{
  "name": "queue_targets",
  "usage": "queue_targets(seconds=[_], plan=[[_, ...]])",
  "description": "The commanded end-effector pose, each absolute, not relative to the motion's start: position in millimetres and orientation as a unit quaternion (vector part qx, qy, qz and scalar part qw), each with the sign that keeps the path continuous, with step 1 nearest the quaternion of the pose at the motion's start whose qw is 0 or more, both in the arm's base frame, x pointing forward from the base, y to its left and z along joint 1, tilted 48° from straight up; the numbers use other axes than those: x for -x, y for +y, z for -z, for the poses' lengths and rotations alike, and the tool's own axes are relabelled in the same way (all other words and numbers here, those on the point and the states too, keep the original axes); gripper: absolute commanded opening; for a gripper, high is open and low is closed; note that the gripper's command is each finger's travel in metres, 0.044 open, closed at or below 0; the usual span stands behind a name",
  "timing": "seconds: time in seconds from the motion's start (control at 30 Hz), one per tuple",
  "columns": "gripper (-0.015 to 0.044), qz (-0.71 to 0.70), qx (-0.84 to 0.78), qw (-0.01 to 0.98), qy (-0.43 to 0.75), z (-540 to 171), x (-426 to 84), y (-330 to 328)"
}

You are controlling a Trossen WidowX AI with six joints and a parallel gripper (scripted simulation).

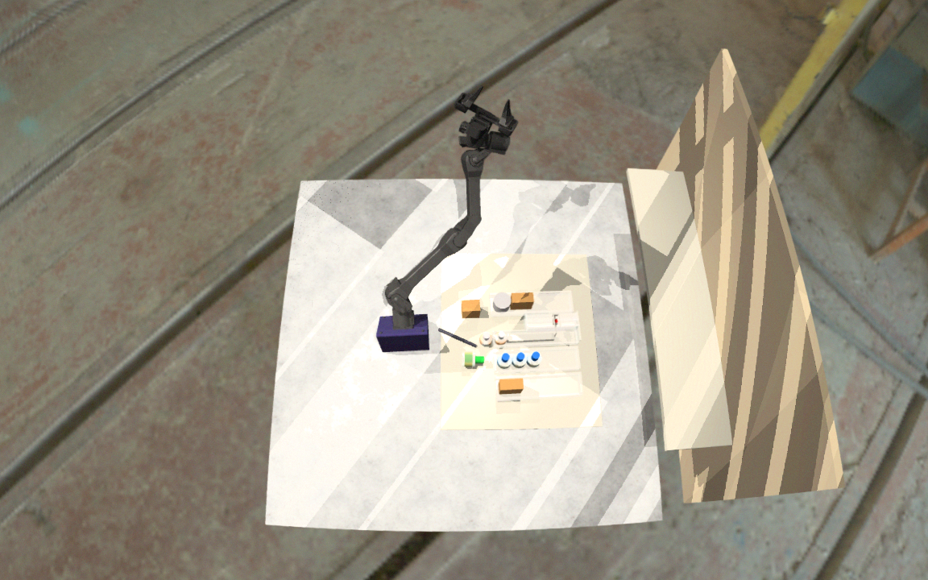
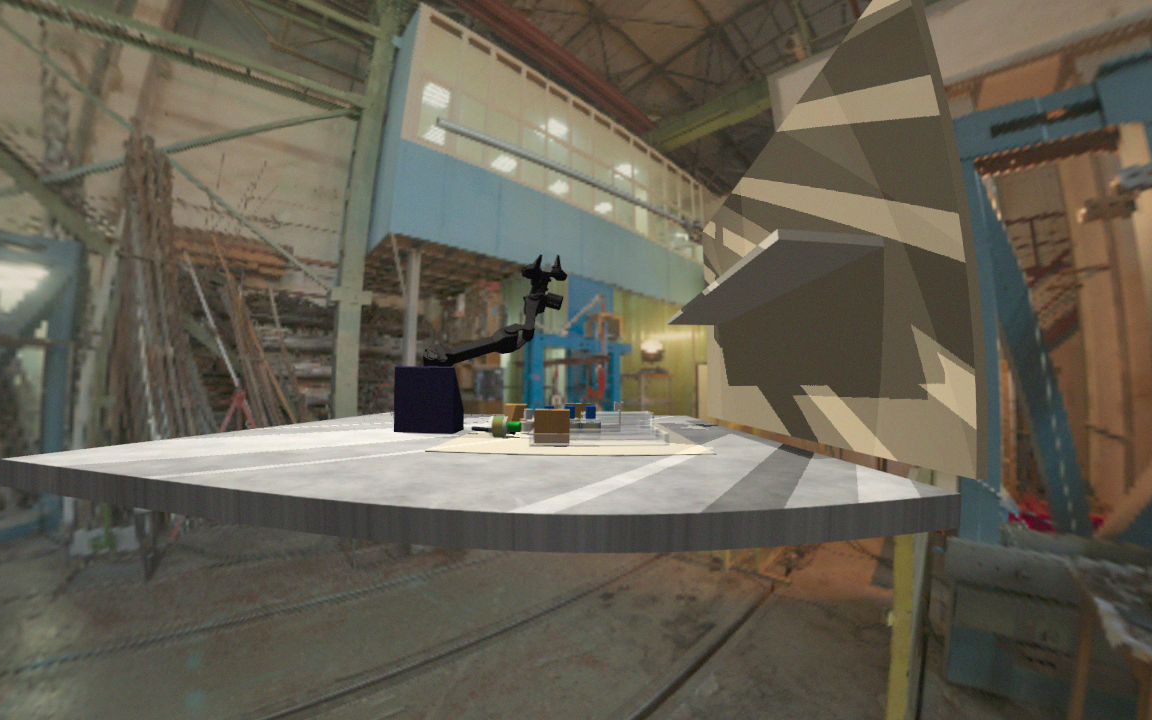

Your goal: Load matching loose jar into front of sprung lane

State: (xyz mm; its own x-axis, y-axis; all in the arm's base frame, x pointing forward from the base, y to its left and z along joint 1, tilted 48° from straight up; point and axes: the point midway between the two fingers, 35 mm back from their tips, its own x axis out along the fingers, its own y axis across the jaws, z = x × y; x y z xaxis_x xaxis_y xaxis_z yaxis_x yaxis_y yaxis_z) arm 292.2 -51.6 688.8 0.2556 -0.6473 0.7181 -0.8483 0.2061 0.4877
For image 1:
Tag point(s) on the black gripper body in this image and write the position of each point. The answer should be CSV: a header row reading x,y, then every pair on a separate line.
x,y
484,117

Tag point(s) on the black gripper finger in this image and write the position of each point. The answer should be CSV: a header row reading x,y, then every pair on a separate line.
x,y
507,116
470,98

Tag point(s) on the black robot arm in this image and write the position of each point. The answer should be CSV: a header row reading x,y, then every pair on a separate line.
x,y
455,238

